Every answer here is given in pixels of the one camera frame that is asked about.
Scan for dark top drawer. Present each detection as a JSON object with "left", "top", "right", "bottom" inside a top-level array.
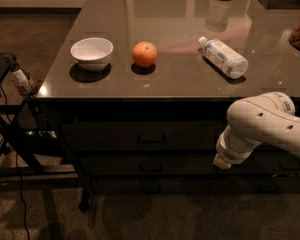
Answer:
[{"left": 61, "top": 121, "right": 223, "bottom": 151}]

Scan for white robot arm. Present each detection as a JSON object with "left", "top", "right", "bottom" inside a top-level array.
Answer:
[{"left": 213, "top": 92, "right": 300, "bottom": 169}]

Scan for dark drawer cabinet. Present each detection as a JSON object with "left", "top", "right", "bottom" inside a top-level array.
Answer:
[{"left": 40, "top": 99, "right": 300, "bottom": 210}]

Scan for dark middle drawer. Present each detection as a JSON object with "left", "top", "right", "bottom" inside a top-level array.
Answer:
[{"left": 80, "top": 152, "right": 300, "bottom": 176}]

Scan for clear plastic water bottle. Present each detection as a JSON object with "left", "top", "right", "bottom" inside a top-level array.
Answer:
[{"left": 198, "top": 37, "right": 248, "bottom": 79}]

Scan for orange fruit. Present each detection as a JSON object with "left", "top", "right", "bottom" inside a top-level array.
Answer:
[{"left": 132, "top": 41, "right": 158, "bottom": 68}]

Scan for white ceramic bowl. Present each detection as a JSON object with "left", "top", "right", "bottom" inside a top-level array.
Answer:
[{"left": 70, "top": 37, "right": 113, "bottom": 72}]

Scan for black side stand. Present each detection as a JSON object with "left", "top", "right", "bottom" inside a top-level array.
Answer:
[{"left": 0, "top": 53, "right": 75, "bottom": 177}]

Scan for red labelled bottle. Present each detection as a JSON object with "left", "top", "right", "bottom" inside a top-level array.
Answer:
[{"left": 4, "top": 53, "right": 36, "bottom": 98}]

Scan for metal drawer handle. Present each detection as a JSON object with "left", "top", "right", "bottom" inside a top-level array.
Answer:
[{"left": 138, "top": 131, "right": 165, "bottom": 144}]

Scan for black cable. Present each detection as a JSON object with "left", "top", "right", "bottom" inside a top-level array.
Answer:
[{"left": 0, "top": 83, "right": 32, "bottom": 240}]

